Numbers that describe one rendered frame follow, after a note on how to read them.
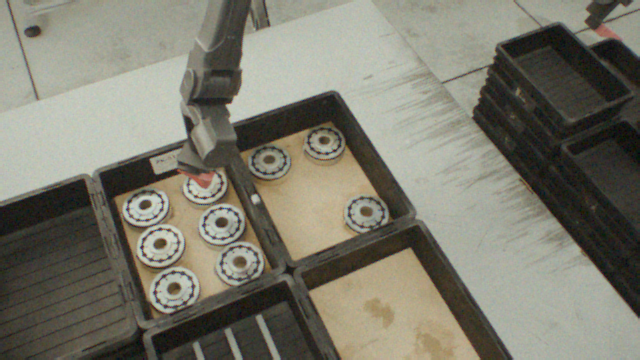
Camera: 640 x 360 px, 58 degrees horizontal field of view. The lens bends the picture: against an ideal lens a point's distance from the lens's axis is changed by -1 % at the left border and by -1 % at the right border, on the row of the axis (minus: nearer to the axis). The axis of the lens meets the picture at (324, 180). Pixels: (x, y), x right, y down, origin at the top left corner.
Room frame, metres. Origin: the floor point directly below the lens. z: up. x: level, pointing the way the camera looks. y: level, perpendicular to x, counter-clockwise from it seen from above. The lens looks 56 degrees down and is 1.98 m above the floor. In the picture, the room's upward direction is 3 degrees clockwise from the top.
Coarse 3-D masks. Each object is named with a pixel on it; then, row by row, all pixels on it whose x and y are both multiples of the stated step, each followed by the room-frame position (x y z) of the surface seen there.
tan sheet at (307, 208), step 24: (288, 144) 0.89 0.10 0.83; (312, 168) 0.82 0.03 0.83; (336, 168) 0.82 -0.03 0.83; (360, 168) 0.83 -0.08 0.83; (264, 192) 0.74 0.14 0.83; (288, 192) 0.74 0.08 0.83; (312, 192) 0.75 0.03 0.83; (336, 192) 0.75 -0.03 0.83; (360, 192) 0.76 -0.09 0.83; (288, 216) 0.68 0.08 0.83; (312, 216) 0.68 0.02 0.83; (336, 216) 0.69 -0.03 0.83; (288, 240) 0.62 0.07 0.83; (312, 240) 0.62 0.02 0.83; (336, 240) 0.63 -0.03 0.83
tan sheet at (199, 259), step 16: (176, 176) 0.77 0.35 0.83; (128, 192) 0.72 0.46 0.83; (176, 192) 0.73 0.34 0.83; (176, 208) 0.68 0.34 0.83; (192, 208) 0.69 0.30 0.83; (240, 208) 0.69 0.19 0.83; (176, 224) 0.64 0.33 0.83; (192, 224) 0.64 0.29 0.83; (128, 240) 0.59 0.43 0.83; (192, 240) 0.60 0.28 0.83; (256, 240) 0.61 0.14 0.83; (192, 256) 0.56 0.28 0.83; (208, 256) 0.57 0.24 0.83; (144, 272) 0.52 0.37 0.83; (208, 272) 0.53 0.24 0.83; (144, 288) 0.48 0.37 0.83; (208, 288) 0.49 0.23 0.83; (224, 288) 0.49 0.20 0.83
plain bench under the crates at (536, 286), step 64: (256, 64) 1.29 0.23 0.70; (320, 64) 1.30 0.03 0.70; (384, 64) 1.32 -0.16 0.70; (0, 128) 0.99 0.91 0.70; (64, 128) 1.00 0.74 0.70; (128, 128) 1.01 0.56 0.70; (384, 128) 1.06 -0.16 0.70; (448, 128) 1.08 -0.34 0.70; (0, 192) 0.78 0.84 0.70; (448, 192) 0.86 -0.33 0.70; (512, 192) 0.87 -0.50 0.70; (448, 256) 0.67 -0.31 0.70; (512, 256) 0.68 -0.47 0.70; (576, 256) 0.69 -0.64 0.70; (512, 320) 0.51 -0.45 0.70; (576, 320) 0.52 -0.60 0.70
